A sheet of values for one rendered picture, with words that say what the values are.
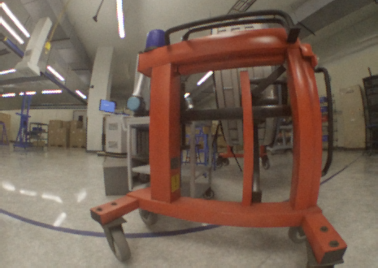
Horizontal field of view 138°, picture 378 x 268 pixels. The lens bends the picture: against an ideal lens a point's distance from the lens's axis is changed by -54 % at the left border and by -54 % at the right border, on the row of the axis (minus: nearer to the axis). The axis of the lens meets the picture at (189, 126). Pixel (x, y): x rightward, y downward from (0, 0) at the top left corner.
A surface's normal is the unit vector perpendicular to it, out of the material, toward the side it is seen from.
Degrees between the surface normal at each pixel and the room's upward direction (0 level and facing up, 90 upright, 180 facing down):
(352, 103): 90
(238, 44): 90
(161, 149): 90
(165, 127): 90
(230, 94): 116
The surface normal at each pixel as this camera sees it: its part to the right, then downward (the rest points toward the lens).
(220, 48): -0.38, -0.07
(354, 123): -0.96, -0.02
